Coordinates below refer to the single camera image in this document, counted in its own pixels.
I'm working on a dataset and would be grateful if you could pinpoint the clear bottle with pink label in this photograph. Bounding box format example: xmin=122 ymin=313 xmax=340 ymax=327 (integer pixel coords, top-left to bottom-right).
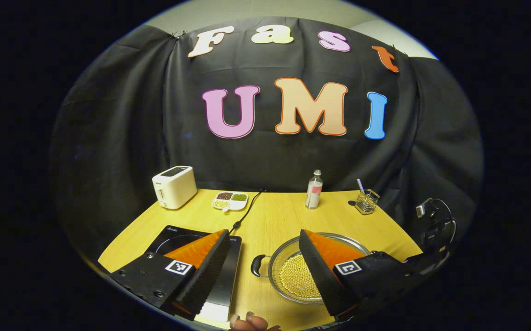
xmin=305 ymin=170 xmax=324 ymax=210

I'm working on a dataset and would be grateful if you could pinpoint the steel pot with black handles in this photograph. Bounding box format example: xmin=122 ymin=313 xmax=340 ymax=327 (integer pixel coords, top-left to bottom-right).
xmin=251 ymin=232 xmax=371 ymax=305

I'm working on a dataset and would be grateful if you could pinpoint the white toaster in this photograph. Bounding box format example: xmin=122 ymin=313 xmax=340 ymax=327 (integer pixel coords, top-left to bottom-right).
xmin=152 ymin=166 xmax=198 ymax=210

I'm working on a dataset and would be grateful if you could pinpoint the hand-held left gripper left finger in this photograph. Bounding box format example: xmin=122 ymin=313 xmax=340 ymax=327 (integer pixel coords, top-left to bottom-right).
xmin=109 ymin=229 xmax=232 ymax=321

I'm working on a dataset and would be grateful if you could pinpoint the white divided dish of beans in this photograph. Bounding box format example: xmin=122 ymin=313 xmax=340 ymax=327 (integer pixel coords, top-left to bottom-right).
xmin=211 ymin=191 xmax=249 ymax=213

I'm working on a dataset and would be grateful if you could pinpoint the black induction cooktop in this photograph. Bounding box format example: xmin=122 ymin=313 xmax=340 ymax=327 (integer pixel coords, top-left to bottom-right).
xmin=148 ymin=225 xmax=243 ymax=322

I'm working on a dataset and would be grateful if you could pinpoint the pile of yellow soybeans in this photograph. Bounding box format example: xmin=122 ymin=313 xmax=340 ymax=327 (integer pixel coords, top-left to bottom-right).
xmin=278 ymin=253 xmax=321 ymax=299

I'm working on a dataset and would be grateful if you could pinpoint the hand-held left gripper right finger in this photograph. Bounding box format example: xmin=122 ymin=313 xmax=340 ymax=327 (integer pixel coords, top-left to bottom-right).
xmin=298 ymin=229 xmax=420 ymax=318

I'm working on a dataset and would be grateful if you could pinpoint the wire mesh holder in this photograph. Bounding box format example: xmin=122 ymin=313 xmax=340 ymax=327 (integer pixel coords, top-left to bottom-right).
xmin=355 ymin=189 xmax=380 ymax=215

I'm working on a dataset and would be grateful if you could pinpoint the black power cable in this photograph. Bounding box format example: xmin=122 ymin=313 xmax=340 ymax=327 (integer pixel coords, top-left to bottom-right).
xmin=228 ymin=188 xmax=267 ymax=235

